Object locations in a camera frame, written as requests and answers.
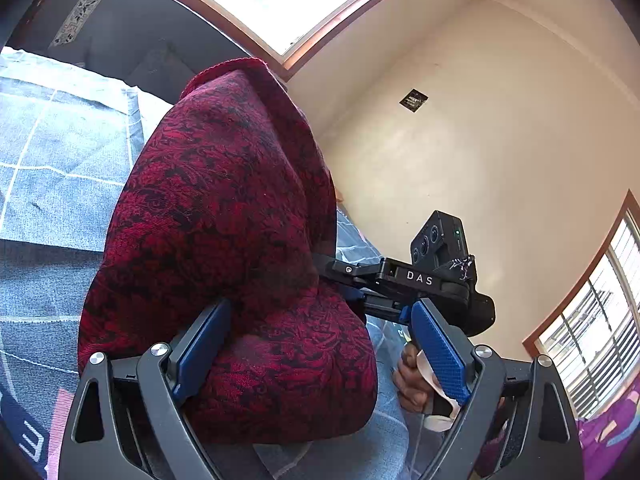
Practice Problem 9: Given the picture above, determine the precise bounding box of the black wall sticker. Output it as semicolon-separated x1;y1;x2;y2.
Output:
399;88;430;113

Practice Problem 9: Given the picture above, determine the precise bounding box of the blue checked bed sheet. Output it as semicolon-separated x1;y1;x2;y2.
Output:
0;45;426;480

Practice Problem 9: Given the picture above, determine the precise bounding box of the wooden framed barred window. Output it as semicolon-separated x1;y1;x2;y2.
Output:
107;0;438;81
522;202;640;421

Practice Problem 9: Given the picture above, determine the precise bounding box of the person's right hand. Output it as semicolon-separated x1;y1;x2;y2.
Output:
392;342;463;421

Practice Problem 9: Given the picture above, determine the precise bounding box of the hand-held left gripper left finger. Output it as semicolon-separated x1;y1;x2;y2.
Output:
57;297;236;480

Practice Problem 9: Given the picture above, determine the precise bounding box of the dark headboard with patterned trim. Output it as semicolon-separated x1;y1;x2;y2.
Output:
7;0;281;111

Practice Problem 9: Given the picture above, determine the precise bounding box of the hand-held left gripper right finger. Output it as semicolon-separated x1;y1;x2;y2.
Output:
407;297;586;480

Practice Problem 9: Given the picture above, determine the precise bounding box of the purple cloth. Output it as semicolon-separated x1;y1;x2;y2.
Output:
575;395;640;480

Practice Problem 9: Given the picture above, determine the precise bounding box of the red patterned knit garment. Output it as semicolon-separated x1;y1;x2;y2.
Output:
77;57;378;446

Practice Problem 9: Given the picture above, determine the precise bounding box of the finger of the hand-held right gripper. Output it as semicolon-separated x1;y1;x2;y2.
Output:
332;282;416;323
312;254;386;286

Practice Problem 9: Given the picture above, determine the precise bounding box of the pink and navy printed blanket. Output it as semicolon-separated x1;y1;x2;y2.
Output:
0;350;76;480

